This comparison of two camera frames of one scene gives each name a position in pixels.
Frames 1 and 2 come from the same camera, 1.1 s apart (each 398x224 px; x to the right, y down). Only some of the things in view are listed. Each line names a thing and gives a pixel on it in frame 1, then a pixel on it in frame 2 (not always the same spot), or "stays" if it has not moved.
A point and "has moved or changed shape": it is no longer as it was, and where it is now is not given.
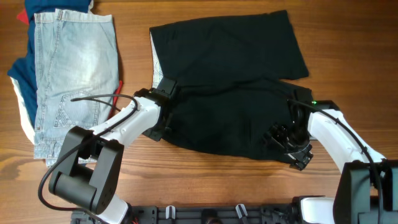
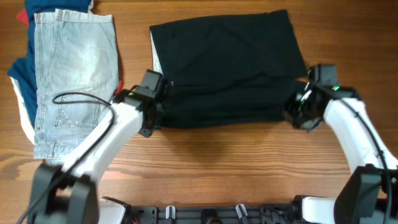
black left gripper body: (155, 131) to (148, 127)
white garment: (25, 117) stays
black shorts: (229, 74) has moved or changed shape
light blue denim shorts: (76, 78) stays
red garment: (22, 16) stays
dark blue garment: (23, 70) stays
